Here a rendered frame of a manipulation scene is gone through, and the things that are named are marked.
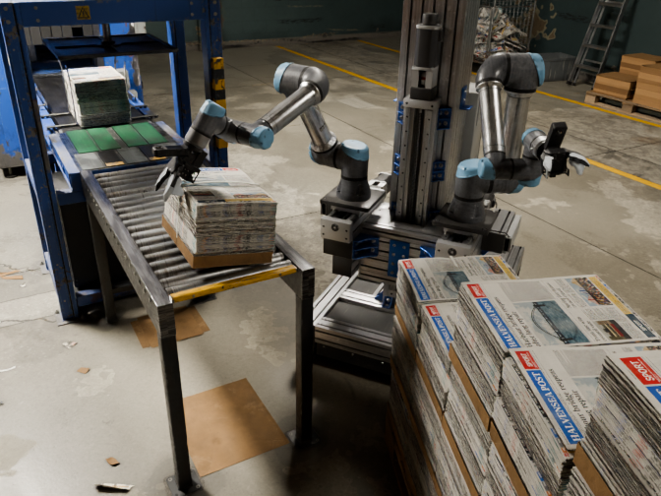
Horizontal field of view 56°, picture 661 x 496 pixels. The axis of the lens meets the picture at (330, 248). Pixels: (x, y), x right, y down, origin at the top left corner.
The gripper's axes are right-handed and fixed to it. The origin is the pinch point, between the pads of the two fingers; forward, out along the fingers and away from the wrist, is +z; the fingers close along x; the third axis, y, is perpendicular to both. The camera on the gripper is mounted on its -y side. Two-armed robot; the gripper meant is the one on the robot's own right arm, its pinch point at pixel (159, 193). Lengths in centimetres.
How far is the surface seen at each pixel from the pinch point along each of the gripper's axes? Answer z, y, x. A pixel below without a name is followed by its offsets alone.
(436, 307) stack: -17, 65, -71
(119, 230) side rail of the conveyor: 25.4, 5.8, 30.8
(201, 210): -4.3, 7.2, -18.4
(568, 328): -34, 49, -121
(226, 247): 3.4, 21.7, -18.8
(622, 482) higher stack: -20, 18, -160
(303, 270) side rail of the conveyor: -2, 47, -28
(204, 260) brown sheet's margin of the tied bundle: 10.4, 17.0, -18.6
